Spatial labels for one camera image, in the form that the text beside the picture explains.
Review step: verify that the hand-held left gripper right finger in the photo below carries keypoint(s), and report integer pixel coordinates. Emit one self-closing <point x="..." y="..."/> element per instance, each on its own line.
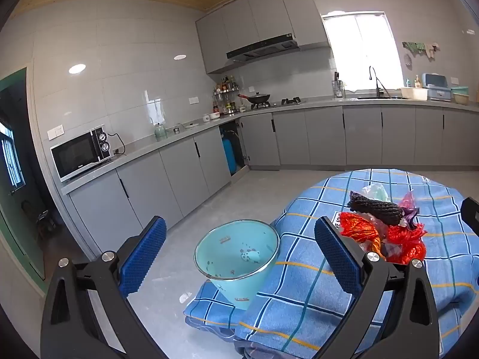
<point x="336" y="261"/>

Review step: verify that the soap bottle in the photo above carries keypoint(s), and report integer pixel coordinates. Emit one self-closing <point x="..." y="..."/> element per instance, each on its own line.
<point x="417" y="83"/>

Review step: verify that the pink plastic bag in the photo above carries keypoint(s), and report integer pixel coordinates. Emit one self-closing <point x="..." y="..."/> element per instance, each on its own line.
<point x="409" y="204"/>

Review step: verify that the clear plastic bag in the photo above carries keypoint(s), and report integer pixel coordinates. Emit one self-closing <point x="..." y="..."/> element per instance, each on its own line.
<point x="378" y="192"/>

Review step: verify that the grey wall cabinets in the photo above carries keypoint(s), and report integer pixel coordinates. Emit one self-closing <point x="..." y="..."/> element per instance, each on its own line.
<point x="262" y="15"/>

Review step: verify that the white microwave oven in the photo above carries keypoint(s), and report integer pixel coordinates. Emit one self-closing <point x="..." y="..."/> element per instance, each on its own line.
<point x="75" y="157"/>

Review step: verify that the red foam mesh net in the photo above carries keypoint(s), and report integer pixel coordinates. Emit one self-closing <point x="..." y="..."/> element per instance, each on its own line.
<point x="408" y="246"/>

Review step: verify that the blue water filter tank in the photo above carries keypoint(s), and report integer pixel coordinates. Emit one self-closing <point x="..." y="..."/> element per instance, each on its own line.
<point x="229" y="155"/>

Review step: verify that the white plastic basin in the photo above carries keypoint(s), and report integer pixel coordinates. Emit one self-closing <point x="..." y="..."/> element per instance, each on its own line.
<point x="413" y="94"/>

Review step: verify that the grey kitchen base cabinets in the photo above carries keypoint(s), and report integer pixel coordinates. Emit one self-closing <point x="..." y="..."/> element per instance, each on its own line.
<point x="318" y="134"/>

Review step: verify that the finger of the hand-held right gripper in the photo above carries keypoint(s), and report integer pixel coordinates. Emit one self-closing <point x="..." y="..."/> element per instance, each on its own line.
<point x="469" y="213"/>

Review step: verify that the hanging round plate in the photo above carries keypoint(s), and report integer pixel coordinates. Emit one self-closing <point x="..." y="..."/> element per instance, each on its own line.
<point x="408" y="59"/>

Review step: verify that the green plastic basin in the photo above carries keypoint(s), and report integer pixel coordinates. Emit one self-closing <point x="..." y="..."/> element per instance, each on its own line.
<point x="460" y="97"/>

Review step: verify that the light blue trash bin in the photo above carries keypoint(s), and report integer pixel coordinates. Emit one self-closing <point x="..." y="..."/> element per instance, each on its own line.
<point x="224" y="254"/>

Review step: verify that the blue plaid tablecloth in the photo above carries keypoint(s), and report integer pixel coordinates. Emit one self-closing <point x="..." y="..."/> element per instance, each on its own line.
<point x="299" y="250"/>

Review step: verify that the green kettle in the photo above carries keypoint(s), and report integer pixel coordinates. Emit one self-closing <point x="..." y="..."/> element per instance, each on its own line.
<point x="160" y="132"/>

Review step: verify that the white wall socket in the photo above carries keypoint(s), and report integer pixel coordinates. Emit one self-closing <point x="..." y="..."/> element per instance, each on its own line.
<point x="56" y="132"/>

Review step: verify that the red plastic bag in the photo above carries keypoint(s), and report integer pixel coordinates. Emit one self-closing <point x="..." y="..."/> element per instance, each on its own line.
<point x="357" y="228"/>

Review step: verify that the black sink faucet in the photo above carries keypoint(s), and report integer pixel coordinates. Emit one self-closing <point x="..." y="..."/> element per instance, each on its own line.
<point x="378" y="91"/>

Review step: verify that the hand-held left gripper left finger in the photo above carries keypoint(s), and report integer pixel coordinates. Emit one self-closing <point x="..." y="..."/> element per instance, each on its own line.
<point x="144" y="258"/>

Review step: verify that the black range hood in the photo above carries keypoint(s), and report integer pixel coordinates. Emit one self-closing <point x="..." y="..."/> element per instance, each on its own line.
<point x="262" y="48"/>

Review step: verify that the bright window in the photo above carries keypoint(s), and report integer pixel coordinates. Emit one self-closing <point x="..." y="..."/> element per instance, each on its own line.
<point x="359" y="52"/>

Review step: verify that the black wok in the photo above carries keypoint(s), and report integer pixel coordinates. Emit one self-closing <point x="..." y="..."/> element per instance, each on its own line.
<point x="259" y="99"/>

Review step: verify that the black gas stove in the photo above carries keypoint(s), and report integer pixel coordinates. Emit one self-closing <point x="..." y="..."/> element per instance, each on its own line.
<point x="290" y="101"/>

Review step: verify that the knife holder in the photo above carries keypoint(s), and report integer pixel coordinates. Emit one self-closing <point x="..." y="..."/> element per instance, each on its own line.
<point x="338" y="89"/>

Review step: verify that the metal spice rack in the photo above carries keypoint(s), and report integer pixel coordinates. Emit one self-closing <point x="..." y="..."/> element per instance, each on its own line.
<point x="224" y="97"/>

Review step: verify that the blue dish box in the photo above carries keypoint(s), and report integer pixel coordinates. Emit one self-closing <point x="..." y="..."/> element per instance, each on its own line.
<point x="436" y="86"/>

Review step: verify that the hanging kitchen cloths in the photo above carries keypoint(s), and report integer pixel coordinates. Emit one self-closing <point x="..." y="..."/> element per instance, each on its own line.
<point x="415" y="47"/>

